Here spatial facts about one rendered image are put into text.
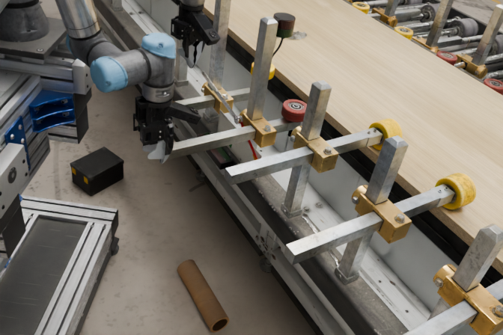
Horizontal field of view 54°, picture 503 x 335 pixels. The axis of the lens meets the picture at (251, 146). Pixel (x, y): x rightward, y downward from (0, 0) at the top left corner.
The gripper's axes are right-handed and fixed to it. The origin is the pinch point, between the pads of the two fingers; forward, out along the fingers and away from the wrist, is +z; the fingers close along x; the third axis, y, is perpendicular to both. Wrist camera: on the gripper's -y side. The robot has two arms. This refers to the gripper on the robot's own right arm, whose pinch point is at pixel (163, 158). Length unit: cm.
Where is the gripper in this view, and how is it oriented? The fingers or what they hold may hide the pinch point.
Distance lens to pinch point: 135.3
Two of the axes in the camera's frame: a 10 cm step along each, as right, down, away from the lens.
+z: -1.3, 8.0, 5.9
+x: 5.1, 5.7, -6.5
